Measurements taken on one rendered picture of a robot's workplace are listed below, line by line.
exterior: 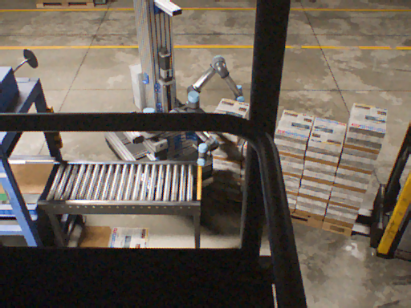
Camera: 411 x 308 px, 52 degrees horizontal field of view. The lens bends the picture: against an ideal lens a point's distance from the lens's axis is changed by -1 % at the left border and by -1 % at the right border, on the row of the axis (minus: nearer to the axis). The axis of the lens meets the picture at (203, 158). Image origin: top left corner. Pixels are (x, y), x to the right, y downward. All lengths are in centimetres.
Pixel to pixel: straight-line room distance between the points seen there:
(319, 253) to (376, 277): 54
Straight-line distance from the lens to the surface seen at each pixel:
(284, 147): 387
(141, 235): 434
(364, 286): 420
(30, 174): 404
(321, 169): 397
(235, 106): 409
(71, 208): 369
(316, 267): 420
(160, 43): 402
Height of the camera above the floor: 335
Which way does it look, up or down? 41 degrees down
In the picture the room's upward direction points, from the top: straight up
